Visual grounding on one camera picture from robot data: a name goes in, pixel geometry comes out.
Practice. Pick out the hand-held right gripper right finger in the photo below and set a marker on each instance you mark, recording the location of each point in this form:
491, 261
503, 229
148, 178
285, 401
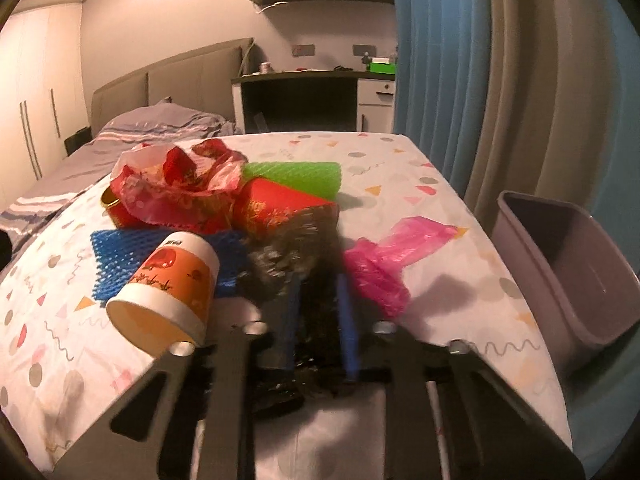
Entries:
348, 330

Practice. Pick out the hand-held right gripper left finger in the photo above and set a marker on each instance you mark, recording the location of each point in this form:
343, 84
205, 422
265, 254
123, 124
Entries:
291, 320

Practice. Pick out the black plastic bag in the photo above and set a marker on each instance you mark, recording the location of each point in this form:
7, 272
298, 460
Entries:
280, 260

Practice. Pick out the red paper cup gold rim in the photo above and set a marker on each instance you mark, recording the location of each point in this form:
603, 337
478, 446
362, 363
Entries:
270, 205
119, 214

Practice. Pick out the grey plastic trash bin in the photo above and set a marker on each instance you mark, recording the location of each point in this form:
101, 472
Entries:
575, 270

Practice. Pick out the pink plastic bag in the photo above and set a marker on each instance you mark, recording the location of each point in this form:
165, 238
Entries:
375, 270

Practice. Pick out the orange and white paper cup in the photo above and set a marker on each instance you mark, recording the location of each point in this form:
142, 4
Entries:
170, 280

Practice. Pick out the green foam net sleeve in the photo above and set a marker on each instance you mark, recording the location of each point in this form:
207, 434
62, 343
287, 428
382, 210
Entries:
295, 175

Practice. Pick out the white patterned tablecloth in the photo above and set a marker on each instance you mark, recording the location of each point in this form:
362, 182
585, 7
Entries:
400, 185

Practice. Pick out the translucent red plastic bag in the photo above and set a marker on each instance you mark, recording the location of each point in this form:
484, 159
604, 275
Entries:
150, 200

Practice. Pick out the blue foam net sleeve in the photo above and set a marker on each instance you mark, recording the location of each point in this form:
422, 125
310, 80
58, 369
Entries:
115, 255

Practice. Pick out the dark topped desk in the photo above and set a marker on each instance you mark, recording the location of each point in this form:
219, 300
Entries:
295, 100

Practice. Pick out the white drawer cabinet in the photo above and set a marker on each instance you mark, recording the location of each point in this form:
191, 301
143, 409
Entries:
375, 105

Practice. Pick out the grey pillow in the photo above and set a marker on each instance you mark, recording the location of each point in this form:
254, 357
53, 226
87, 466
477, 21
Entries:
150, 115

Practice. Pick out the small white cup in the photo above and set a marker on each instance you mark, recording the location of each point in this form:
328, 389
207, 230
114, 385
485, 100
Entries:
266, 68

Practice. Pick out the grey padded bed headboard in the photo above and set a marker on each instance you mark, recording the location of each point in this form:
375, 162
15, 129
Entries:
190, 75

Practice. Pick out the green and white box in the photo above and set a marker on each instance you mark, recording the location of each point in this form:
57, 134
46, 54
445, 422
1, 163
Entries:
382, 66

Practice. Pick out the black nightstand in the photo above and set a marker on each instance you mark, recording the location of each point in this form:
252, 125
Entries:
77, 141

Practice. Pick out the blue curtain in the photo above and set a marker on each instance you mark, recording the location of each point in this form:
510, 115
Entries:
435, 60

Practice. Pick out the grey curtain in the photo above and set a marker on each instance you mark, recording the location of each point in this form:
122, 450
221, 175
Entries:
540, 85

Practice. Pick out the white wardrobe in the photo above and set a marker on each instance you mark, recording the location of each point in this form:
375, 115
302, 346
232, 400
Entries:
30, 85

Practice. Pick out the grey wall socket plate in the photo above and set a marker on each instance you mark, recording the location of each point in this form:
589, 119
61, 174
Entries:
303, 50
364, 49

